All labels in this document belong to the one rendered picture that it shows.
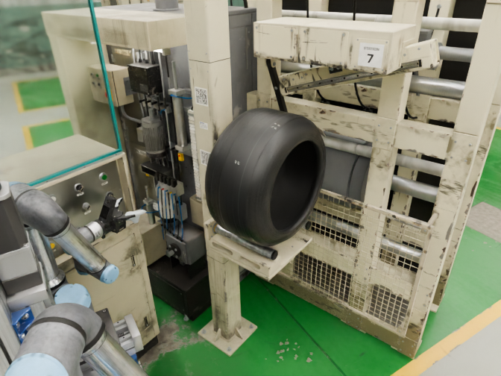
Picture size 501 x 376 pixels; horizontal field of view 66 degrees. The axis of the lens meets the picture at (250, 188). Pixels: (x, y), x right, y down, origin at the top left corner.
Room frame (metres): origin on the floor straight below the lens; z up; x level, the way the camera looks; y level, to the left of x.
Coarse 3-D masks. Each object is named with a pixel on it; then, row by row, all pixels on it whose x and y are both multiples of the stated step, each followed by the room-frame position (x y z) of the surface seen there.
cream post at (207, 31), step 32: (192, 0) 1.62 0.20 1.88; (224, 0) 1.65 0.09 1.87; (192, 32) 1.63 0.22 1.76; (224, 32) 1.65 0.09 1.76; (192, 64) 1.64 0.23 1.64; (224, 64) 1.64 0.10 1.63; (192, 96) 1.65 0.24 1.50; (224, 96) 1.63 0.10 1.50; (224, 128) 1.62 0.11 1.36; (224, 288) 1.58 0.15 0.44; (224, 320) 1.59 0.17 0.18
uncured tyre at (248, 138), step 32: (256, 128) 1.39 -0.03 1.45; (288, 128) 1.38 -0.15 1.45; (224, 160) 1.33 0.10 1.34; (256, 160) 1.27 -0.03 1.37; (288, 160) 1.75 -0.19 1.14; (320, 160) 1.56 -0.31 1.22; (224, 192) 1.27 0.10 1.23; (256, 192) 1.22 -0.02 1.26; (288, 192) 1.66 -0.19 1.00; (224, 224) 1.31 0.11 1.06; (256, 224) 1.21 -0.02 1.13; (288, 224) 1.51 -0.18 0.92
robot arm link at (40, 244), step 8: (16, 184) 1.13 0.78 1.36; (24, 184) 1.14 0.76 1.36; (16, 192) 1.08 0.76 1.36; (24, 192) 1.07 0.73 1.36; (16, 200) 1.05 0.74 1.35; (24, 224) 1.07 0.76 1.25; (32, 232) 1.09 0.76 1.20; (32, 240) 1.08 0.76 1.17; (40, 240) 1.10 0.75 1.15; (40, 248) 1.09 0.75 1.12; (48, 248) 1.12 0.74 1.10; (40, 256) 1.09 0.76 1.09; (48, 256) 1.11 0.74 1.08; (48, 264) 1.10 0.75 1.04; (56, 264) 1.13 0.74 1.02; (48, 272) 1.09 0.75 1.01; (56, 272) 1.11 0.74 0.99; (64, 272) 1.15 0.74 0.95; (48, 280) 1.08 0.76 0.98; (56, 280) 1.10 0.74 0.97; (64, 280) 1.12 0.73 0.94; (56, 288) 1.08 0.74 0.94
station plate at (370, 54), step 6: (360, 48) 1.45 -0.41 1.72; (366, 48) 1.44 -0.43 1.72; (372, 48) 1.43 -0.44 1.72; (378, 48) 1.41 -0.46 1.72; (360, 54) 1.45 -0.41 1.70; (366, 54) 1.44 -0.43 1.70; (372, 54) 1.42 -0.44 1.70; (378, 54) 1.41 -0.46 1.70; (360, 60) 1.45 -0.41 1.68; (366, 60) 1.44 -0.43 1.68; (372, 60) 1.42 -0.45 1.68; (378, 60) 1.41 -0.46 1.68; (372, 66) 1.42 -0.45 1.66; (378, 66) 1.41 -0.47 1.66
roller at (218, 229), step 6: (216, 228) 1.49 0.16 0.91; (222, 228) 1.48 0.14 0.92; (222, 234) 1.46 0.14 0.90; (228, 234) 1.44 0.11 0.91; (234, 234) 1.43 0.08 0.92; (234, 240) 1.41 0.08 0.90; (240, 240) 1.39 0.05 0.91; (246, 240) 1.38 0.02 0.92; (246, 246) 1.37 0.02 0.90; (252, 246) 1.35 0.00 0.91; (258, 246) 1.34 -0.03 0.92; (264, 246) 1.33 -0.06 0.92; (258, 252) 1.33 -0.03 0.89; (264, 252) 1.31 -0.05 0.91; (270, 252) 1.30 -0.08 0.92; (276, 252) 1.30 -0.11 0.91; (270, 258) 1.29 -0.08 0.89
